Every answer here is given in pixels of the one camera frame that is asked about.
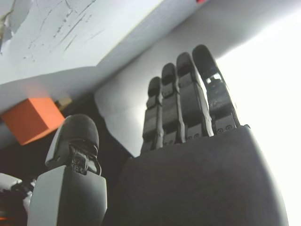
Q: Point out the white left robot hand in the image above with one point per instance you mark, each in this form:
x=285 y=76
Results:
x=192 y=183

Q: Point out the white paper sheet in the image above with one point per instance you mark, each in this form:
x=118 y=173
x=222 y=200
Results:
x=94 y=28

